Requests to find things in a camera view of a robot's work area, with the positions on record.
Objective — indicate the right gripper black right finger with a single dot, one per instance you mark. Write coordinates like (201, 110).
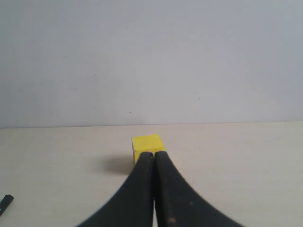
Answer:
(177, 204)

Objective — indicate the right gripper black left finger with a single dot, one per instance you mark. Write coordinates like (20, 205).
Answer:
(132, 205)

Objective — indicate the yellow foam cube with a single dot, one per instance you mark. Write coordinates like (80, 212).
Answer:
(148, 143)

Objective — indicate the black and white marker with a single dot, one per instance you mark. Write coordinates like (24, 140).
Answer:
(5, 202)

